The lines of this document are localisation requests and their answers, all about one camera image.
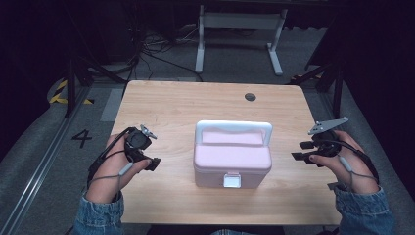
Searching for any person's denim lap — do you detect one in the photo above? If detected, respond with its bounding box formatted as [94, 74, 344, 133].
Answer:
[209, 229, 254, 235]

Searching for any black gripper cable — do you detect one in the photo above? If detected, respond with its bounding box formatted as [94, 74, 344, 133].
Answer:
[326, 139, 380, 184]
[86, 126, 135, 189]

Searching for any black metal stand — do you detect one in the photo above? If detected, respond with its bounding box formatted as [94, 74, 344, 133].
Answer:
[64, 53, 126, 118]
[288, 60, 346, 119]

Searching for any pink box with white handle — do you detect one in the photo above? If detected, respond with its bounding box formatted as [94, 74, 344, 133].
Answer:
[193, 119, 274, 190]

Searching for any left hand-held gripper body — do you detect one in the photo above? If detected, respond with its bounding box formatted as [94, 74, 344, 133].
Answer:
[124, 123, 159, 165]

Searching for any grey wrist lanyard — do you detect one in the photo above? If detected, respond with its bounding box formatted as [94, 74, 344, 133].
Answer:
[88, 162, 135, 194]
[338, 155, 378, 192]

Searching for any white metal table frame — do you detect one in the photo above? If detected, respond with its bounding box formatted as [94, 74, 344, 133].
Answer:
[194, 4, 289, 77]

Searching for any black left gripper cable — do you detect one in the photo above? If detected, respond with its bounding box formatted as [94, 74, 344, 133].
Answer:
[86, 126, 135, 189]

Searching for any tangle of black floor cables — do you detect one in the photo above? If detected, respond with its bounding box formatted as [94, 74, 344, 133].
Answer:
[125, 6, 204, 83]

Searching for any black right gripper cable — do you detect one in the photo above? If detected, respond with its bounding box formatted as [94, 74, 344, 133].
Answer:
[326, 139, 380, 184]

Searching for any yellow and black floor tape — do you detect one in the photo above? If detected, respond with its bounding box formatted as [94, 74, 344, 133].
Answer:
[48, 79, 96, 106]

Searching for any person's left hand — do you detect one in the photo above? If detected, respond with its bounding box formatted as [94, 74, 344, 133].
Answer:
[85, 131, 153, 204]

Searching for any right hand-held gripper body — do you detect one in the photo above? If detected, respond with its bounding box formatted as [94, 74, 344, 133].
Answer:
[307, 117, 349, 159]

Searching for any grey left wrist lanyard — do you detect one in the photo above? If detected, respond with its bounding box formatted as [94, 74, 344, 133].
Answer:
[88, 162, 135, 194]

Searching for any person's right hand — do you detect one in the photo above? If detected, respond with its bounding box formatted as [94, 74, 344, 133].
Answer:
[308, 129, 380, 195]

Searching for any grey right wrist lanyard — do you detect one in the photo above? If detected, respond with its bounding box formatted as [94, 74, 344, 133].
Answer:
[338, 155, 378, 192]

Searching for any metal floor rail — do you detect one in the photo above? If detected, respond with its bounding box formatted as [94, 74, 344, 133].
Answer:
[0, 85, 93, 235]

